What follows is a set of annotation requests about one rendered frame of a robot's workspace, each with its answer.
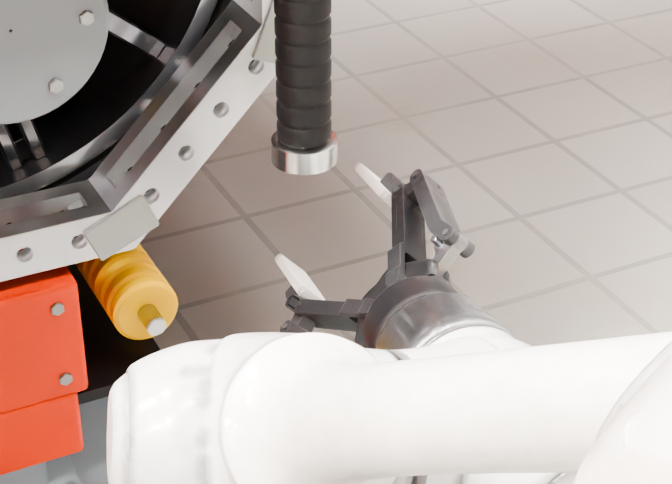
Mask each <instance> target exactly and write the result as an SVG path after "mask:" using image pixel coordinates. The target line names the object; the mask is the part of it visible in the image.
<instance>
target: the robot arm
mask: <svg viewBox="0 0 672 484"><path fill-rule="evenodd" d="M353 167H354V168H353V169H354V170H355V171H356V172H357V173H358V174H359V176H360V177H361V178H362V179H363V180H364V181H365V182H366V183H367V184H368V185H369V186H370V187H371V189H372V190H373V191H374V192H375V193H376V194H377V195H378V196H379V197H380V198H381V199H382V200H383V201H384V202H385V203H387V204H388V205H389V206H390V207H391V213H392V249H390V250H389V251H388V269H387V270H386V271H385V272H384V274H383V275H382V276H381V278H380V279H379V281H378V282H377V284H376V285H375V286H374V287H372V288H371V289H370V290H369V291H368V292H367V293H366V294H365V295H364V297H363V298H362V300H360V299H346V301H345V302H342V301H328V300H325V299H324V297H323V296H322V295H321V293H320V292H319V290H318V289H317V288H316V286H315V285H314V283H313V282H312V281H311V279H310V278H309V276H308V275H307V274H306V272H305V271H304V270H303V269H301V268H300V267H298V266H297V265H296V264H294V263H293V262H292V261H290V260H289V259H288V258H286V257H285V256H284V255H282V254H281V253H280V254H278V255H277V256H276V257H275V258H274V259H275V262H276V263H277V265H278V266H279V268H280V269H281V271H282V272H283V273H284V275H285V276H286V278H287V279H288V281H289V282H290V284H291V286H290V287H289V288H288V289H287V290H286V292H285V297H286V298H287V300H286V303H285V305H286V307H287V308H289V309H290V310H291V311H293V312H294V316H293V318H292V320H291V321H290V320H287V321H285V322H284V323H283V324H282V325H281V327H280V333H279V332H260V333H241V334H233V335H230V336H227V337H225V338H224V339H218V340H203V341H193V342H187V343H183V344H179V345H176V346H172V347H169V348H166V349H163V350H160V351H158V352H155V353H152V354H150V355H148V356H146V357H144V358H142V359H140V360H138V361H136V362H135V363H133V364H131V365H130V366H129V368H128V369H127V371H126V373H125V374H124V375H123V376H122V377H120V378H119V379H118V380H117V381H116V382H115V383H114V384H113V386H112V388H111V390H110V392H109V399H108V411H107V475H108V483H109V484H672V331H671V332H662V333H653V334H644V335H634V336H625V337H616V338H607V339H598V340H589V341H579V342H570V343H561V344H552V345H543V346H534V347H532V346H530V345H528V344H526V343H524V342H521V341H518V340H517V339H516V338H515V336H514V335H513V334H512V333H511V332H510V331H509V330H508V329H507V328H505V327H504V326H502V325H501V324H500V323H499V321H498V320H497V319H495V318H494V317H493V316H492V315H490V314H489V313H487V312H485V311H484V310H482V309H481V308H480V307H479V306H477V305H476V304H475V303H474V302H472V301H471V300H470V299H468V297H467V296H466V295H463V294H460V293H457V291H456V290H455V289H454V288H453V287H452V286H451V285H450V276H449V273H448V271H447V270H448V269H449V267H450V266H451V265H452V263H453V262H454V261H455V259H456V258H457V257H458V255H460V256H462V257H463V258H468V257H470V256H471V255H472V254H473V252H474V250H475V245H474V244H473V243H472V242H471V241H469V240H468V239H467V238H466V237H464V236H463V235H462V234H461V231H460V229H459V226H458V224H457V222H456V219H455V217H454V214H453V212H452V210H451V207H450V205H449V202H448V200H447V197H446V195H445V193H444V190H443V188H442V187H441V186H440V185H439V184H438V183H437V182H436V181H434V180H433V179H432V178H431V177H430V176H428V175H427V174H426V173H425V172H423V171H422V170H421V169H416V170H415V171H414V172H413V173H412V174H411V176H410V182H409V183H407V184H405V183H404V182H402V181H401V180H400V179H399V178H398V177H396V176H395V175H394V174H393V173H390V172H388V173H387V174H386V175H385V176H384V177H383V178H382V179H380V178H379V177H378V176H376V175H375V174H374V173H373V172H371V171H370V170H369V169H368V168H367V167H365V166H364V165H363V164H362V163H360V162H357V163H356V164H355V165H354V166H353ZM425 222H426V224H427V227H428V229H429V231H430V232H431V233H432V234H433V236H432V237H431V239H430V240H431V242H432V243H434V250H435V256H434V258H433V259H426V237H425ZM314 327H315V328H321V329H332V330H342V331H352V332H356V335H355V342H352V341H349V340H347V339H344V338H342V337H339V336H335V335H331V334H326V333H311V332H312V331H313V329H314Z"/></svg>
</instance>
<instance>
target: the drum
mask: <svg viewBox="0 0 672 484"><path fill-rule="evenodd" d="M108 29H109V10H108V3H107V0H0V124H12V123H19V122H24V121H28V120H31V119H35V118H37V117H40V116H42V115H45V114H47V113H49V112H51V111H53V110H54V109H56V108H58V107H59V106H61V105H62V104H64V103H65V102H67V101H68V100H69V99H70V98H71V97H73V96H74V95H75V94H76V93H77V92H78V91H79V90H80V89H81V88H82V87H83V86H84V84H85V83H86V82H87V81H88V79H89V78H90V77H91V75H92V74H93V72H94V71H95V69H96V67H97V65H98V63H99V61H100V59H101V57H102V54H103V51H104V49H105V45H106V41H107V37H108Z"/></svg>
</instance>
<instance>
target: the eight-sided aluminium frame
mask: <svg viewBox="0 0 672 484"><path fill-rule="evenodd" d="M275 16H276V14H275V13H274V0H232V1H231V2H230V4H229V5H228V6H227V7H226V9H225V10H224V11H223V12H222V14H221V15H220V16H219V17H218V19H217V20H216V21H215V22H214V24H213V25H212V26H211V27H210V29H209V30H208V31H207V32H206V34H205V35H204V36H203V37H202V39H201V40H200V41H199V42H198V44H197V45H196V46H195V47H194V49H193V50H192V51H191V52H190V54H189V55H188V56H187V57H186V59H185V60H184V61H183V62H182V64H181V65H180V66H179V67H178V69H177V70H176V71H175V72H174V74H173V75H172V76H171V77H170V79H169V80H168V81H167V82H166V84H165V85H164V86H163V87H162V89H161V90H160V91H159V92H158V94H157V95H156V96H155V97H154V99H153V100H152V101H151V102H150V104H149V105H148V106H147V107H146V109H145V110H144V111H143V112H142V114H141V115H140V116H139V117H138V119H137V120H136V121H135V122H134V124H133V125H132V126H131V127H130V129H129V130H128V131H127V132H126V134H125V135H124V136H123V137H122V139H121V140H120V141H119V142H118V144H117V145H116V146H115V147H114V149H113V150H112V151H111V152H110V154H109V155H108V156H107V157H106V159H105V160H104V161H103V162H102V164H101V165H100V166H99V167H98V169H97V170H96V171H95V172H94V174H93V175H92V176H91V177H90V178H88V179H87V180H85V181H81V182H76V183H72V184H67V185H63V186H59V187H54V188H50V189H45V190H41V191H36V192H32V193H28V194H23V195H19V196H14V197H10V198H5V199H1V200H0V282H3V281H7V280H11V279H15V278H19V277H23V276H27V275H31V274H35V273H40V272H44V271H48V270H52V269H56V268H60V267H64V266H68V265H72V264H76V263H80V262H84V261H88V260H92V259H96V258H100V260H102V261H104V260H105V259H107V258H109V257H110V256H112V255H113V254H116V253H120V252H124V251H129V250H133V249H134V248H136V247H137V245H138V244H139V243H140V242H141V241H142V239H143V238H144V237H145V236H146V234H147V233H148V232H149V231H151V230H153V229H154V228H156V227H157V226H159V221H158V220H159V218H160V217H161V216H162V215H163V213H164V212H165V211H166V210H167V208H168V207H169V206H170V205H171V203H172V202H173V201H174V200H175V199H176V197H177V196H178V195H179V194H180V192H181V191H182V190H183V189H184V187H185V186H186V185H187V184H188V182H189V181H190V180H191V179H192V178H193V176H194V175H195V174H196V173H197V171H198V170H199V169H200V168H201V166H202V165H203V164H204V163H205V161H206V160H207V159H208V158H209V156H210V155H211V154H212V153H213V152H214V150H215V149H216V148H217V147H218V145H219V144H220V143H221V142H222V140H223V139H224V138H225V137H226V135H227V134H228V133H229V132H230V131H231V129H232V128H233V127H234V126H235V124H236V123H237V122H238V121H239V119H240V118H241V117H242V116H243V114H244V113H245V112H246V111H247V110H248V108H249V107H250V106H251V105H252V103H253V102H254V101H255V100H256V98H257V97H258V96H259V95H260V93H261V92H262V91H263V90H264V89H265V87H266V86H267V85H268V84H269V82H270V81H271V80H272V79H273V77H274V76H275V75H276V74H275V60H276V58H277V57H276V55H275V38H276V35H275V33H274V18H275ZM232 40H234V41H233V42H232V44H231V45H230V46H229V47H228V45H229V43H230V42H231V41H232ZM254 59H255V60H254ZM252 60H254V62H253V63H252V64H251V65H249V64H250V62H251V61H252ZM199 82H200V84H199V85H198V86H197V87H196V88H194V87H195V85H196V84H198V83H199ZM218 103H220V104H219V105H218V106H217V107H216V108H214V107H215V105H216V104H218ZM166 124H167V125H166ZM164 125H166V126H165V127H164V128H163V129H162V130H161V128H162V127H163V126H164ZM183 146H185V148H184V149H183V150H181V151H179V150H180V149H181V148H182V147H183ZM132 166H133V167H132ZM130 167H132V168H131V169H130V171H127V170H128V169H129V168H130ZM149 189H151V190H150V191H149V192H147V193H145V192H146V191H147V190H149ZM62 210H64V211H63V212H60V211H62ZM11 222H12V223H11ZM7 223H11V224H7ZM6 224H7V225H6ZM78 235H79V236H78ZM75 236H78V237H76V238H74V239H73V237H75ZM24 248H25V249H24ZM20 249H24V250H22V251H19V250H20ZM18 251H19V252H18Z"/></svg>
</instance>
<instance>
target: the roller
mask: <svg viewBox="0 0 672 484"><path fill-rule="evenodd" d="M76 266H77V268H78V269H79V271H80V272H81V274H82V275H83V277H84V279H85V280H86V282H87V283H88V285H89V286H90V288H91V290H92V291H93V293H94V294H95V296H96V297H97V299H98V301H99V302H100V304H101V305H102V307H103V308H104V310H105V311H106V313H107V315H108V316H109V318H110V319H111V321H112V323H113V324H114V326H115V327H116V329H117V330H118V332H119V333H120V334H122V335H123V336H125V337H127V338H129V339H133V340H144V339H148V338H151V337H154V336H156V335H160V334H161V333H163V332H164V330H165V329H166V328H167V327H168V326H169V325H170V324H171V322H172V321H173V319H174V317H175V315H176V312H177V308H178V300H177V296H176V293H175V292H174V290H173V289H172V287H171V286H170V285H169V284H168V282H167V280H166V279H165V278H164V276H163V275H162V274H161V272H160V271H159V269H158V268H157V267H156V266H155V264H154V262H153V261H152V260H151V258H150V257H149V256H148V254H147V253H146V251H145V250H144V249H143V248H142V246H141V245H140V243H139V244H138V245H137V247H136V248H134V249H133V250H129V251H124V252H120V253H116V254H113V255H112V256H110V257H109V258H107V259H105V260H104V261H102V260H100V258H96V259H92V260H88V261H84V262H80V263H76Z"/></svg>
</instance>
